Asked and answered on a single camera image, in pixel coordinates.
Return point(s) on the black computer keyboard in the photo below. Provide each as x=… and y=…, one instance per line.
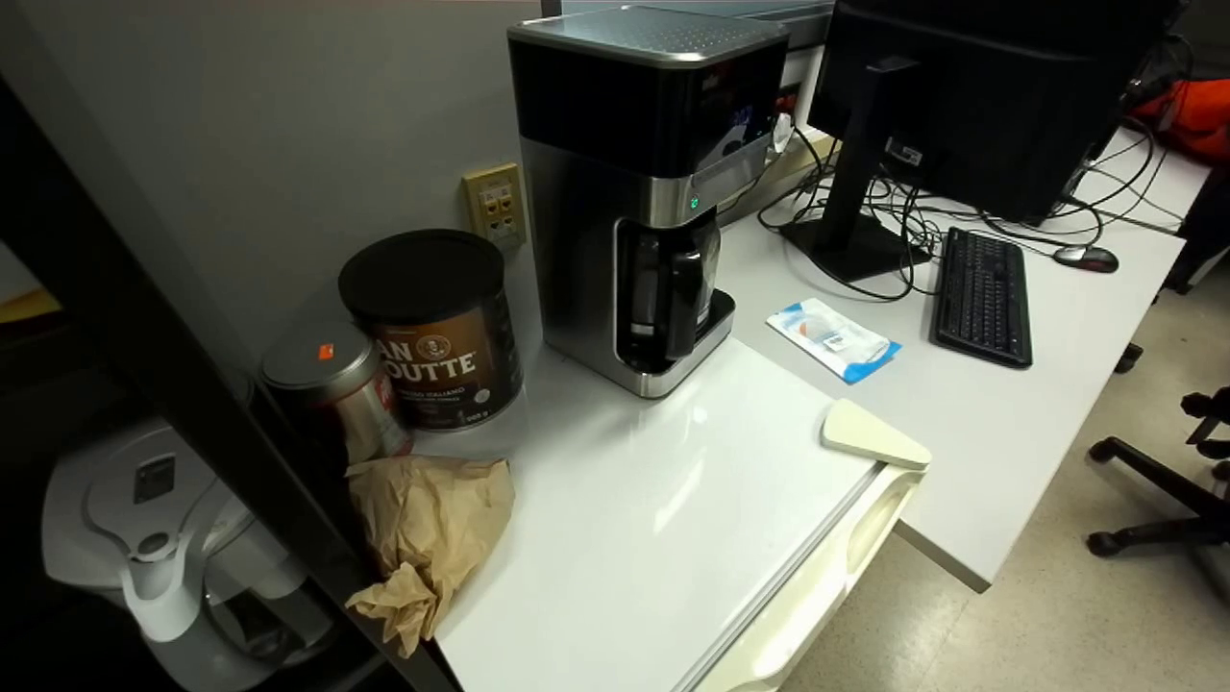
x=981, y=296

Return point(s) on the black computer monitor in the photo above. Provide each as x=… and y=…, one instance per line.
x=993, y=99

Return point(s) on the orange cloth item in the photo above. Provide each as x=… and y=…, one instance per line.
x=1192, y=116

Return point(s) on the white mini fridge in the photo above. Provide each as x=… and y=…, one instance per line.
x=715, y=550

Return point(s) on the blue and white wipes pack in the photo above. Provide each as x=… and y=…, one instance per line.
x=835, y=341

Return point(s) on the beige wall power outlet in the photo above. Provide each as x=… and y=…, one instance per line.
x=493, y=205

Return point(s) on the steel canister with orange dot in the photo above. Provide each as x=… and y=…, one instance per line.
x=336, y=391

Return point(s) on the cream plastic corner piece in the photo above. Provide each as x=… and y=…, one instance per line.
x=870, y=437

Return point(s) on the glass coffee carafe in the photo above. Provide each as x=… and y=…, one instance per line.
x=671, y=291

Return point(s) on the black and steel coffee maker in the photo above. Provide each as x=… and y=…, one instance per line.
x=600, y=155

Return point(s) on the crumpled brown paper bag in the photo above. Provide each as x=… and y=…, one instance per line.
x=429, y=527

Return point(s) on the black computer mouse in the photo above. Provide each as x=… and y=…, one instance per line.
x=1084, y=257

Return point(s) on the black monitor stand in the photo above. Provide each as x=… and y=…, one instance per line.
x=855, y=177

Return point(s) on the brown coffee can black lid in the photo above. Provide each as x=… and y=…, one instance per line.
x=443, y=336

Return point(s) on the black office chair base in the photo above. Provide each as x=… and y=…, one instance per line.
x=1175, y=473

